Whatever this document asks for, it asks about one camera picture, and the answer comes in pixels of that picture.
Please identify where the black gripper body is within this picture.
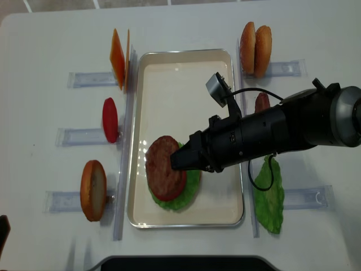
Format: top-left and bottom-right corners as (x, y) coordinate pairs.
(190, 106), (290, 172)

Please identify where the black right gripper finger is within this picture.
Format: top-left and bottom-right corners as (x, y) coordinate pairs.
(179, 141), (193, 152)

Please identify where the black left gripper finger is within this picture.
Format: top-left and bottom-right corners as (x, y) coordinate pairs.
(170, 149), (210, 171)

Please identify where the brown meat patty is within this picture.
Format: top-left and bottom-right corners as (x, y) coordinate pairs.
(255, 93), (271, 113)
(146, 135), (182, 196)

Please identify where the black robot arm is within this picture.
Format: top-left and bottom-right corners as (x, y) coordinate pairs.
(170, 80), (360, 173)

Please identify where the green lettuce on burger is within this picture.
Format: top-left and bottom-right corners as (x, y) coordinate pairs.
(145, 135), (201, 211)

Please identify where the red tomato slice on burger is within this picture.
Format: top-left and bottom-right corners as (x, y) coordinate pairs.
(149, 171), (187, 202)

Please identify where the green lettuce leaf standing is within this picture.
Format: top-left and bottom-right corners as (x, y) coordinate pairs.
(254, 155), (285, 234)

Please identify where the red tomato slice standing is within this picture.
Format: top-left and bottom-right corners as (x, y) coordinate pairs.
(102, 98), (119, 143)

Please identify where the orange cheese slice right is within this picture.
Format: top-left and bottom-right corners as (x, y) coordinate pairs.
(124, 29), (130, 93)

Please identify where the orange cheese slice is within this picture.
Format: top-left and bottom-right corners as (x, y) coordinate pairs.
(109, 28), (125, 90)
(124, 29), (130, 93)

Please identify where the orange cheese slice left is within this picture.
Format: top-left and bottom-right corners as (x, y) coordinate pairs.
(109, 28), (125, 90)

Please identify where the white metal tray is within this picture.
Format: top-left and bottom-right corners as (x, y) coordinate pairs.
(127, 49), (244, 228)

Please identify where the bun half left standing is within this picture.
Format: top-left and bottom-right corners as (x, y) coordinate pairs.
(80, 160), (107, 222)

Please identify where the bun half outer right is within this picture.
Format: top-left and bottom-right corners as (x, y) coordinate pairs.
(240, 21), (256, 74)

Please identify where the bun half inner right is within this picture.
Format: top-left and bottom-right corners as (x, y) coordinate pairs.
(254, 25), (272, 78)

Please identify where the black base bottom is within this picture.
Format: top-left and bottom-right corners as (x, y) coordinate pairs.
(97, 256), (276, 270)

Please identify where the dark object left edge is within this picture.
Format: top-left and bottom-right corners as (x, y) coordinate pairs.
(0, 215), (11, 256)

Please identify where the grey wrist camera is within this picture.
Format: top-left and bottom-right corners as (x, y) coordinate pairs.
(206, 72), (231, 107)

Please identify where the black camera cable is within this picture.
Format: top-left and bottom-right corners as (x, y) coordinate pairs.
(225, 88), (284, 191)

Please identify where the long clear rail left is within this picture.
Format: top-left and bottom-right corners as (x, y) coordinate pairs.
(113, 47), (138, 241)

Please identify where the long clear rail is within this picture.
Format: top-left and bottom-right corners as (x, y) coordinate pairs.
(236, 38), (259, 238)
(113, 47), (138, 241)

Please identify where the long clear rail right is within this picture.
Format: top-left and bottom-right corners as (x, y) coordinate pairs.
(236, 38), (259, 238)

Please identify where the clear holder rail bottom right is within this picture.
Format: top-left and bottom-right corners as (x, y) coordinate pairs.
(284, 185), (334, 211)

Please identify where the clear holder rail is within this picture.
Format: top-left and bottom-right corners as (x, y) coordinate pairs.
(261, 59), (307, 78)
(55, 128), (110, 147)
(284, 185), (334, 211)
(43, 191), (82, 213)
(67, 72), (118, 89)

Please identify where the clear holder rail top right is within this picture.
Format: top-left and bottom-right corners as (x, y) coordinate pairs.
(261, 59), (307, 78)

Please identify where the clear holder rail middle left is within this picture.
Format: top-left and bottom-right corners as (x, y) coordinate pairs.
(55, 128), (110, 147)

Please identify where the clear holder rail top left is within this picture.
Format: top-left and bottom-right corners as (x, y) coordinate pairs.
(67, 72), (118, 89)

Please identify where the clear holder rail bottom left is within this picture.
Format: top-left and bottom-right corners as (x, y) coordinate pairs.
(43, 191), (82, 213)

